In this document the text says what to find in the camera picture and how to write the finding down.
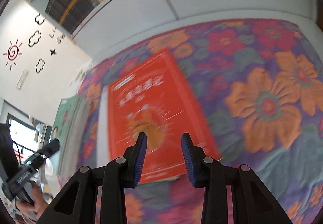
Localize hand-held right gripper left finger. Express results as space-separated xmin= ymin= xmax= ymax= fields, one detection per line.
xmin=38 ymin=132 xmax=148 ymax=224

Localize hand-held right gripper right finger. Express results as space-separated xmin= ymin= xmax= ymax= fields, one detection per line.
xmin=181 ymin=132 xmax=287 ymax=224

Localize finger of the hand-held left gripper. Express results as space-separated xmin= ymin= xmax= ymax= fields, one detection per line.
xmin=23 ymin=138 xmax=61 ymax=172

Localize mint green and white book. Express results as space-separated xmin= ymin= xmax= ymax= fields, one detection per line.
xmin=53 ymin=94 xmax=103 ymax=179

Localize red orange book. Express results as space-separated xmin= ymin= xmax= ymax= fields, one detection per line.
xmin=107 ymin=48 xmax=224 ymax=185

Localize person's left hand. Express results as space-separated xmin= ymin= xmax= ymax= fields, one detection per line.
xmin=15 ymin=180 xmax=49 ymax=222

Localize window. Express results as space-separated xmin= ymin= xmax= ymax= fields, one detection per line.
xmin=0 ymin=112 xmax=55 ymax=189

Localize floral purple blanket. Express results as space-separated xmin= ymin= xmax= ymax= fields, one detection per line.
xmin=57 ymin=18 xmax=323 ymax=224

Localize white wall switches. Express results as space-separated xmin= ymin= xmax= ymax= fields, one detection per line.
xmin=16 ymin=69 xmax=29 ymax=90

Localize red sun wall decal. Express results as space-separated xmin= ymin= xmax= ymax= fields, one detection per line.
xmin=3 ymin=40 xmax=23 ymax=71

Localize black lettering wall decal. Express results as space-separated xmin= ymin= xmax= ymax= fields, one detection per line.
xmin=48 ymin=31 xmax=63 ymax=45

